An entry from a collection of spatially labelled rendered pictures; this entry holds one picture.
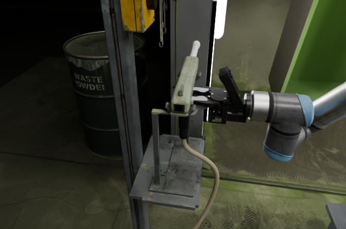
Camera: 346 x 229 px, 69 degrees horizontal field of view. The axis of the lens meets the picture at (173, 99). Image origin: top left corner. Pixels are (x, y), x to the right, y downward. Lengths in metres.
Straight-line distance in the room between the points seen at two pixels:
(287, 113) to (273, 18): 2.27
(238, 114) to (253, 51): 2.10
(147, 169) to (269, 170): 1.30
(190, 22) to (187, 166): 0.62
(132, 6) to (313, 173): 1.86
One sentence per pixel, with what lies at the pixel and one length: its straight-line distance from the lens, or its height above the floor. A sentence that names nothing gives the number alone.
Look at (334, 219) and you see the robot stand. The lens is 1.15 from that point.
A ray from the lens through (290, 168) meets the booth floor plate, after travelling 2.15.
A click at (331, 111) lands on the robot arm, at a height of 1.06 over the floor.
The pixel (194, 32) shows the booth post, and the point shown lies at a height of 1.14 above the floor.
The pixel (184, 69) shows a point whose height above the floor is 1.14.
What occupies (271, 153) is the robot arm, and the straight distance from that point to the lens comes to 0.85.
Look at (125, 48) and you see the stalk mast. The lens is 0.70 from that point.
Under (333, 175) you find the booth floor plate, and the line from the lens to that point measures 2.24.
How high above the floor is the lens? 1.48
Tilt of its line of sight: 32 degrees down
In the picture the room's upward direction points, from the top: straight up
